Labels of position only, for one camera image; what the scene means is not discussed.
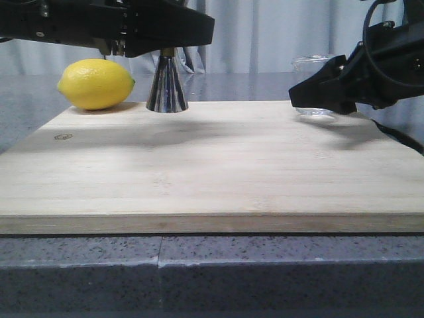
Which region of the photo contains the light wooden cutting board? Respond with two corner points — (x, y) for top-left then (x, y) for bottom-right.
(1, 101), (423, 235)

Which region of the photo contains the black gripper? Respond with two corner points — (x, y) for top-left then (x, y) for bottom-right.
(0, 0), (130, 56)
(289, 1), (423, 115)

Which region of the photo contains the small glass beaker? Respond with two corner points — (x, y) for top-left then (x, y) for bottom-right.
(291, 54), (334, 117)

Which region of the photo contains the yellow lemon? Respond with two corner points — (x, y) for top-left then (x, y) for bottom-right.
(57, 58), (135, 111)

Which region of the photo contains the grey curtain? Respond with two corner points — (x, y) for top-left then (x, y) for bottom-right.
(0, 0), (424, 76)

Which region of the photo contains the steel double jigger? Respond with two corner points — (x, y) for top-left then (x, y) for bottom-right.
(146, 48), (189, 113)

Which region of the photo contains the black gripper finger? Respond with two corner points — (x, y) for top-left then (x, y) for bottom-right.
(125, 1), (215, 57)

